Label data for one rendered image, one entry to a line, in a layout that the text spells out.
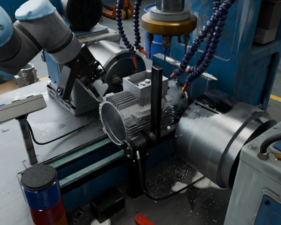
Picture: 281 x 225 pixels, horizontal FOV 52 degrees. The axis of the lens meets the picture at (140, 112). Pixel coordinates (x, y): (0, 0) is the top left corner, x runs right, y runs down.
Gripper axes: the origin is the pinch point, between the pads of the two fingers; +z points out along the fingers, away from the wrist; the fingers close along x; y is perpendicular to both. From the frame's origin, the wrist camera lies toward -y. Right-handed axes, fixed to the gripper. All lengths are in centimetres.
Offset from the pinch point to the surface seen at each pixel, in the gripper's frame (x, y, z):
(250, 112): -42.6, 22.3, 3.7
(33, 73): 215, -2, 92
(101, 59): 19.1, 14.5, 2.3
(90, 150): -2.4, -13.9, 11.4
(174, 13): -10.8, 33.2, -12.2
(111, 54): 17.0, 18.4, 2.4
